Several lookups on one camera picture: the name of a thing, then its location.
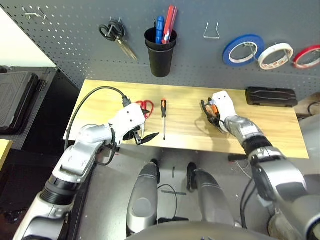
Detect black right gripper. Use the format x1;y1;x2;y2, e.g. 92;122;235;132
206;113;227;133

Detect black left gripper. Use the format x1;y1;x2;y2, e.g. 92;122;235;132
122;109;160;146

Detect red handled scissors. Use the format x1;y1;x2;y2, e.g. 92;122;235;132
135;100;155;138

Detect orange black pliers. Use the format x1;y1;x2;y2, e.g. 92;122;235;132
200;99;221;126

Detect orange black screwdriver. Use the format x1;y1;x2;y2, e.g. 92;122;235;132
160;99;168;141

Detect white tape roll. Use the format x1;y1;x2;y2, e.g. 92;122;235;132
257;43;295;71

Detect black pegboard cup holder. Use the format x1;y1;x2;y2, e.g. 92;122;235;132
144;27;178;78

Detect grey perforated pegboard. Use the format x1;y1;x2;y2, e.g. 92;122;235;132
0;0;320;101

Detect small black tool case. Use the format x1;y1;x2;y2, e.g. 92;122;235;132
244;86;299;109

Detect blue tape roll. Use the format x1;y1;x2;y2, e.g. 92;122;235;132
222;33;265;67

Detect silver left robot leg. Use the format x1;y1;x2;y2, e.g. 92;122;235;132
126;158;161;237

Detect silver robot leg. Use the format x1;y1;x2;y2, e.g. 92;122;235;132
186;161;236;227
126;158;161;237

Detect long black floor tape strip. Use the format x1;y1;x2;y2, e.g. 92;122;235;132
161;189;188;196

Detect silver right robot leg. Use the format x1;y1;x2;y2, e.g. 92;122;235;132
186;161;236;227

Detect grey side desk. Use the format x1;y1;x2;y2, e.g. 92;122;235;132
298;114;320;176

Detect red tape roll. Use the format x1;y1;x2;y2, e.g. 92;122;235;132
292;44;320;70

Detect silver scissors hook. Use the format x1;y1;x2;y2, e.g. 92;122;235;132
109;16;123;35

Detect grey robot torso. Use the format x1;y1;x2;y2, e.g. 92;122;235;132
126;221;273;240

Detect black rolling equipment cabinet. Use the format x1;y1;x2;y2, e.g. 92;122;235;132
0;66;83;221

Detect person's beige trouser leg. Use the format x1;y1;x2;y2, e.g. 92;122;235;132
267;212;305;240

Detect large black ribbed case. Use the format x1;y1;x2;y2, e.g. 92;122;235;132
0;71;40;135

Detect light wooden side table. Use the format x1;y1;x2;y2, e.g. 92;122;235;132
0;139;13;171

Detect silver double prong hook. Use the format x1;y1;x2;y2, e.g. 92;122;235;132
22;6;48;21

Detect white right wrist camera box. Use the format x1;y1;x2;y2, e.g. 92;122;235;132
211;91;237;123

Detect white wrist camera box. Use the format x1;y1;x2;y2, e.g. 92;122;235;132
108;103;147;145
211;91;237;123

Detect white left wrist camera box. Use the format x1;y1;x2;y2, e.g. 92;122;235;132
108;103;147;145

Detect black table leg bracket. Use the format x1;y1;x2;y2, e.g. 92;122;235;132
228;154;248;162

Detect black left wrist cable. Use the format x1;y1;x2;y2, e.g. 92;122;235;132
64;86;132;166

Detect black handled scissors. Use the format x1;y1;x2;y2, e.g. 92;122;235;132
98;17;139;62

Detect black floor cable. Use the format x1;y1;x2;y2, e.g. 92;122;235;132
157;184;178;220

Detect silver wire pliers holder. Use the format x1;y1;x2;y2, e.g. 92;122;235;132
203;21;221;40

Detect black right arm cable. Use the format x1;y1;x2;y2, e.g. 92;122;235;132
239;178;258;230

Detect black looped cable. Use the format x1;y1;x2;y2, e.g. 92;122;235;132
307;101;320;115

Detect red handled tool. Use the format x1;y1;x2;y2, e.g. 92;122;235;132
161;5;178;45

